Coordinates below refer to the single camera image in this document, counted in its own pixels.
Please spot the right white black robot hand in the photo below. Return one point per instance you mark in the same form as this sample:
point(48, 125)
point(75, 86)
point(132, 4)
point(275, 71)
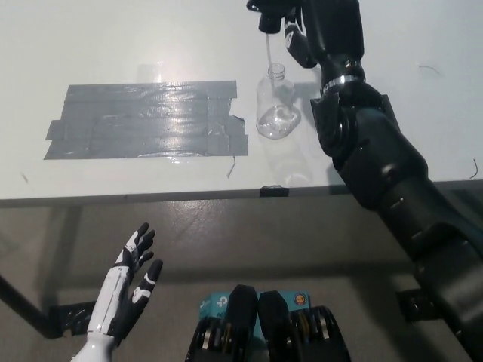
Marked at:
point(332, 30)

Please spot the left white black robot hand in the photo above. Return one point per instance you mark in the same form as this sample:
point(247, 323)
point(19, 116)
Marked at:
point(122, 298)

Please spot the black spray trigger lid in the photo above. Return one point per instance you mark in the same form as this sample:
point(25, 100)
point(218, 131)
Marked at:
point(269, 22)

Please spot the clear plastic spray bottle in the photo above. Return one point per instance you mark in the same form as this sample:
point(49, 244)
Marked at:
point(277, 109)

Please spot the black teal robot torso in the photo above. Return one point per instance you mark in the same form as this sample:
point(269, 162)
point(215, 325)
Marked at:
point(264, 328)

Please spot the small black tape strip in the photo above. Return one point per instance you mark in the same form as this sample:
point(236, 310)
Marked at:
point(274, 191)

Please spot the grey duct tape patch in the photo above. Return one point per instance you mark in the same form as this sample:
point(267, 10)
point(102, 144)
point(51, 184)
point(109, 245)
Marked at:
point(147, 120)

